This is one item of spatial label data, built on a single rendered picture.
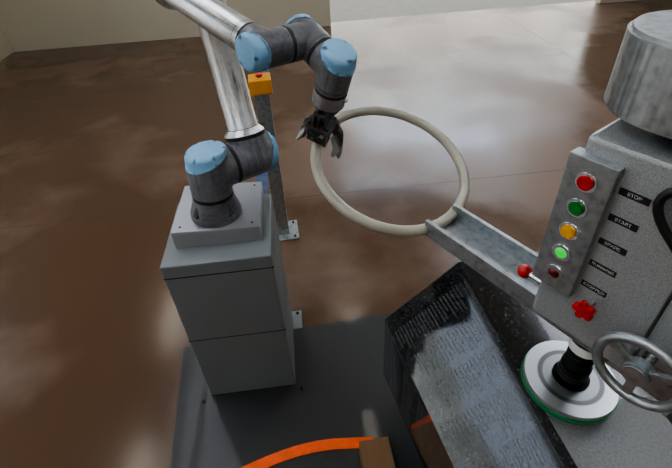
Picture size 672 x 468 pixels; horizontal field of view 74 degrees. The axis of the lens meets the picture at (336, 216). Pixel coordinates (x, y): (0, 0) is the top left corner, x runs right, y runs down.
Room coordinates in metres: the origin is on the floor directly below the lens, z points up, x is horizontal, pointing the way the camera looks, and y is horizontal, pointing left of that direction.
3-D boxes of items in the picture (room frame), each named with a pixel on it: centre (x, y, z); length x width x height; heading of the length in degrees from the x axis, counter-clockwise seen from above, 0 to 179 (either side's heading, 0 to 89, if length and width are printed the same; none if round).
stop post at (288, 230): (2.34, 0.36, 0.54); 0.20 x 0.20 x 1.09; 7
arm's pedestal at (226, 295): (1.37, 0.45, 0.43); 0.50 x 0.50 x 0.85; 4
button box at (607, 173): (0.59, -0.42, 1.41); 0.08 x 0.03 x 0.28; 35
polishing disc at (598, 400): (0.60, -0.55, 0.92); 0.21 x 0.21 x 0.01
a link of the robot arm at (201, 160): (1.38, 0.44, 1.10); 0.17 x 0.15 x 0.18; 128
